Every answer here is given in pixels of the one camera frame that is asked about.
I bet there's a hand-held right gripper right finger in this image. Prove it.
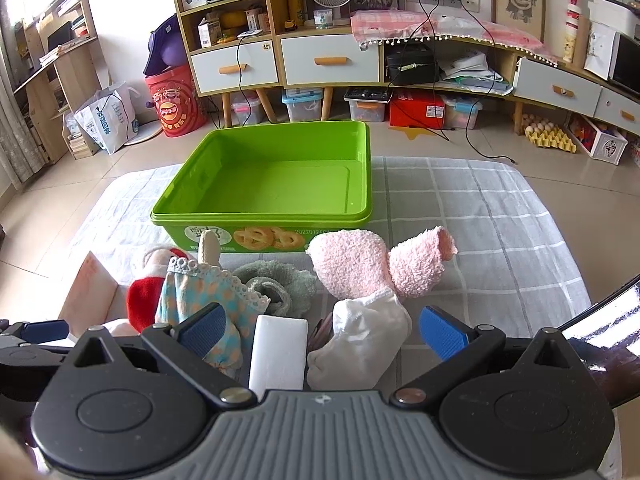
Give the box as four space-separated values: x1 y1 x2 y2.
390 305 582 408

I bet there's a grey-green towel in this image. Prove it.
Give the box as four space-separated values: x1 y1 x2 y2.
231 259 318 319

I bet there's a white foam block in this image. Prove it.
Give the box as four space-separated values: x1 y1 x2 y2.
248 316 310 394

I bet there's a white sock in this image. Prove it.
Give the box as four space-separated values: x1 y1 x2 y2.
306 294 414 392

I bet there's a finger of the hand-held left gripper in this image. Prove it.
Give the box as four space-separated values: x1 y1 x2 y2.
0 342 76 361
0 318 71 346

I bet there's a red printed bucket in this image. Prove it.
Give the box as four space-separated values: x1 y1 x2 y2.
145 65 208 138

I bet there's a pink checked cloth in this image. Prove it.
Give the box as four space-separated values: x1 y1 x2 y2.
350 10 561 67

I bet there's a grey patterned curtain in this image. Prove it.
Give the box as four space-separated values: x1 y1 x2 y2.
0 35 36 191

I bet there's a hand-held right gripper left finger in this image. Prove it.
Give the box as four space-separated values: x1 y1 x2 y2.
64 303 257 408

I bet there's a santa plush red hat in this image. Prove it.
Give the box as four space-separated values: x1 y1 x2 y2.
126 244 202 335

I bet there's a green plastic box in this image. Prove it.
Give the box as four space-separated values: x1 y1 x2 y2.
150 120 375 256

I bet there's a small white carton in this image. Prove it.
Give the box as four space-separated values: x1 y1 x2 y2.
197 17 223 48

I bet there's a framed cartoon portrait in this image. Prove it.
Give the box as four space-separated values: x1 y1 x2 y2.
490 0 547 43

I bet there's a low wooden cabinet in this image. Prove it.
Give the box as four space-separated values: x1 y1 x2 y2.
382 34 640 137

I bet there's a pile of papers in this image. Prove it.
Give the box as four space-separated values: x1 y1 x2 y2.
440 50 516 96

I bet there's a wooden bookshelf desk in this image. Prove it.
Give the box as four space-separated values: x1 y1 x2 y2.
10 0 113 161

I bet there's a yellow egg tray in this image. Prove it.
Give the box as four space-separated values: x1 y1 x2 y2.
520 112 578 152

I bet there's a red cardboard box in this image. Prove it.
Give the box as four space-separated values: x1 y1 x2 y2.
389 89 447 130

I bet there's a white toy crate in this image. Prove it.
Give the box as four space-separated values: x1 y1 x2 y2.
570 115 628 166

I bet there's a black glossy panel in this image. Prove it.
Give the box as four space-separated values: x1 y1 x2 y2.
559 274 640 411

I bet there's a yellow star mat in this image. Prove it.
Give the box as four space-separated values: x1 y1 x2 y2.
390 125 438 143

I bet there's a tall wooden shelf cabinet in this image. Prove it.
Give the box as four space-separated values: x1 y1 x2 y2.
169 0 386 127

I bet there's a red hanging scroll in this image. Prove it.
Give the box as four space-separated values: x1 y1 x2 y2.
564 0 585 63

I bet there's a white microwave oven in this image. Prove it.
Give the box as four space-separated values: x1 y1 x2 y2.
607 32 640 98

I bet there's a purple plush toy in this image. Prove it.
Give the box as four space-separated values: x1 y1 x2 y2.
142 14 191 77

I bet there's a pale pink cardboard sheet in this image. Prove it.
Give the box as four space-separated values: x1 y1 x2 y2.
56 251 122 337

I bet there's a clear plastic storage box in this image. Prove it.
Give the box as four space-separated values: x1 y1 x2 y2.
442 95 483 131
281 89 325 123
230 94 265 127
344 87 392 123

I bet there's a black power cable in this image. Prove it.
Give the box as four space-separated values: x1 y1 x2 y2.
417 0 520 166

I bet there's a white cabinet drawer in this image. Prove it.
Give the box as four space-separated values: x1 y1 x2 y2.
597 87 640 136
190 49 280 96
514 57 603 118
280 34 381 86

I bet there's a white shopping bag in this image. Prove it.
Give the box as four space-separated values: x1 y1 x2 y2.
74 81 141 156

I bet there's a pink fuzzy sock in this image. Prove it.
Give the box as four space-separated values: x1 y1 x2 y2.
306 226 459 300

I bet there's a black bag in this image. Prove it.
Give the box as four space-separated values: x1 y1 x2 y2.
386 42 442 87

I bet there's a doll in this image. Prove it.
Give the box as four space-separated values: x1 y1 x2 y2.
154 234 272 377

